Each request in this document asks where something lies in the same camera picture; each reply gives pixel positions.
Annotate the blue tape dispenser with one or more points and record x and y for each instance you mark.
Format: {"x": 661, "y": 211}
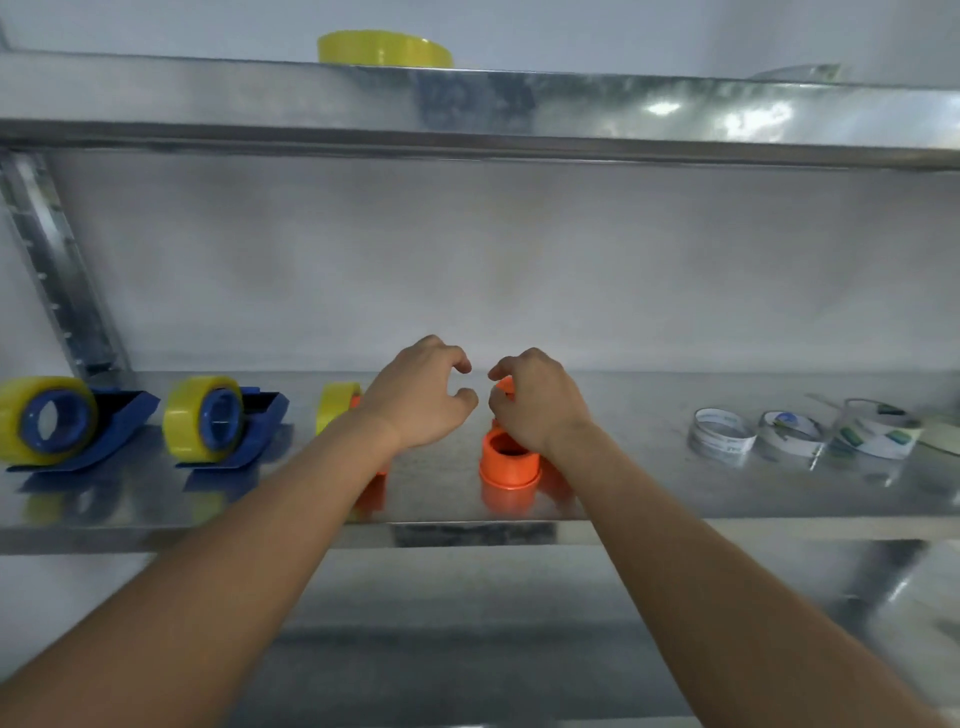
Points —
{"x": 266, "y": 412}
{"x": 127, "y": 412}

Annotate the person's left forearm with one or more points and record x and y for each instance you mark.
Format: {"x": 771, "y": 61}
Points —
{"x": 187, "y": 592}

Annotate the orange tape dispenser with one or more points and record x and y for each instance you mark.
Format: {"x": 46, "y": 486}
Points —
{"x": 510, "y": 472}
{"x": 355, "y": 402}

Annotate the person's left hand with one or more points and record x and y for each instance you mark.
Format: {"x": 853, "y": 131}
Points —
{"x": 412, "y": 397}

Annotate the person's right forearm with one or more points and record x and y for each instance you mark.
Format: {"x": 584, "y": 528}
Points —
{"x": 735, "y": 607}

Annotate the galvanized metal shelving rack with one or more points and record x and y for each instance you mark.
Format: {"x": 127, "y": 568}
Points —
{"x": 525, "y": 105}

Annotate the person's right hand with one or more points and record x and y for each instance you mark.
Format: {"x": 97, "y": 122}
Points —
{"x": 544, "y": 405}

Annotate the clear plastic packaging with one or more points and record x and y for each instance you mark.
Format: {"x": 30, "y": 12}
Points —
{"x": 817, "y": 73}

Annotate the white tape core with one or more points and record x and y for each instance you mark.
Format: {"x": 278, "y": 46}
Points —
{"x": 720, "y": 446}
{"x": 877, "y": 442}
{"x": 787, "y": 448}

